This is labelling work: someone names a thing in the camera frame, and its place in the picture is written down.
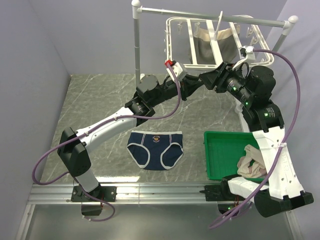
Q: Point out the white drying rack stand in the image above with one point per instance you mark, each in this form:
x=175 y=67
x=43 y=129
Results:
x=263 y=57

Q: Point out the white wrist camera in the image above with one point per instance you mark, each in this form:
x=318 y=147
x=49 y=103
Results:
x=247 y=55
x=179 y=70

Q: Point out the green plastic tray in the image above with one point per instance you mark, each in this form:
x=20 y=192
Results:
x=223 y=150

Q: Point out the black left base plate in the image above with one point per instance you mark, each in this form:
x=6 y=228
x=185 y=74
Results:
x=105 y=193

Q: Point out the aluminium mounting rail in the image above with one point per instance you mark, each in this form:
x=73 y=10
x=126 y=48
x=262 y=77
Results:
x=130 y=193

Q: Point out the navy blue underwear white trim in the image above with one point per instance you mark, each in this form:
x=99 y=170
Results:
x=155 y=151

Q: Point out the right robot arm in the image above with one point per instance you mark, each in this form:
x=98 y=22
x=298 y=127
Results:
x=280 y=189

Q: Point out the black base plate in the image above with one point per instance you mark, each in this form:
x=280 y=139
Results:
x=105 y=193
x=219 y=193

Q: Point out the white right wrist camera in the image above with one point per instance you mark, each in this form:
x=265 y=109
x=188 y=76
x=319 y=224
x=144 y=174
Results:
x=247 y=55

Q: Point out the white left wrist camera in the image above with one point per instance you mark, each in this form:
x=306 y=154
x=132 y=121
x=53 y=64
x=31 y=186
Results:
x=179 y=70

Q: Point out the beige cloth in tray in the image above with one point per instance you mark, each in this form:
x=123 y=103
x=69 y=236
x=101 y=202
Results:
x=251 y=165

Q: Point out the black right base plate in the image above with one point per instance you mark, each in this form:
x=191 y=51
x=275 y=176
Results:
x=219 y=193

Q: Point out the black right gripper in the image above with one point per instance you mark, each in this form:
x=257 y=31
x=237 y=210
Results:
x=210 y=78

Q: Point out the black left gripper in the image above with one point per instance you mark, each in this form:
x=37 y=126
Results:
x=189 y=85

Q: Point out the white clip hanger frame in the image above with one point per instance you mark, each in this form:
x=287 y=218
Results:
x=202 y=44

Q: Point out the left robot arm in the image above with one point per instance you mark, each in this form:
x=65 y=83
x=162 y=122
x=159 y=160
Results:
x=75 y=146

